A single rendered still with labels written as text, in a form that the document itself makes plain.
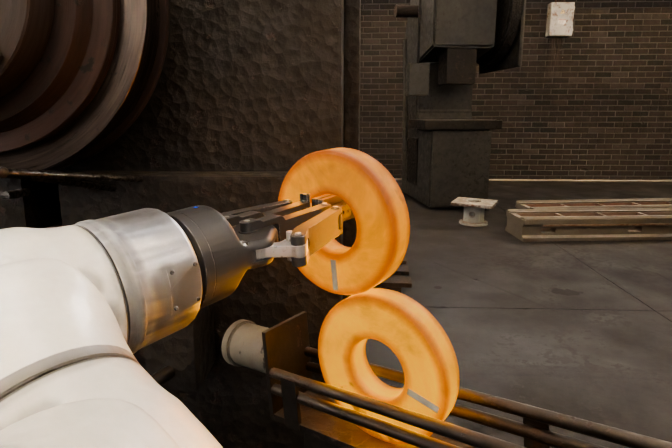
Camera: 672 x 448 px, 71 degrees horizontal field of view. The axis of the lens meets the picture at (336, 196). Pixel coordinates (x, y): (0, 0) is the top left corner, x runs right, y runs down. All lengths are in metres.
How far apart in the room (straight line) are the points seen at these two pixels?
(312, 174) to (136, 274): 0.25
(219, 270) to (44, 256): 0.11
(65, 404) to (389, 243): 0.32
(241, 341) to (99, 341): 0.40
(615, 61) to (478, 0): 3.14
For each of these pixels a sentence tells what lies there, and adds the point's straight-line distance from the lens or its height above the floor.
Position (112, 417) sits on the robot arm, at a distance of 0.21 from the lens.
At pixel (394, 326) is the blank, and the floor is 0.77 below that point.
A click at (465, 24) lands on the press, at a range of 4.86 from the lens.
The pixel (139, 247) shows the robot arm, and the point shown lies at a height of 0.89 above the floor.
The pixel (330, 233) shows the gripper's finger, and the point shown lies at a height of 0.86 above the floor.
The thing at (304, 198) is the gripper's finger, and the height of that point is 0.89.
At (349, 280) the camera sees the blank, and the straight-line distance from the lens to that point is 0.50.
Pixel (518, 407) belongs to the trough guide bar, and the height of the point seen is 0.70.
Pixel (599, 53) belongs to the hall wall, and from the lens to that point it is 7.53.
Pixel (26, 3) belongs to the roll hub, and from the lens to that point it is 0.66.
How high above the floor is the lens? 0.97
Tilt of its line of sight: 10 degrees down
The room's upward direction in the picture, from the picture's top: straight up
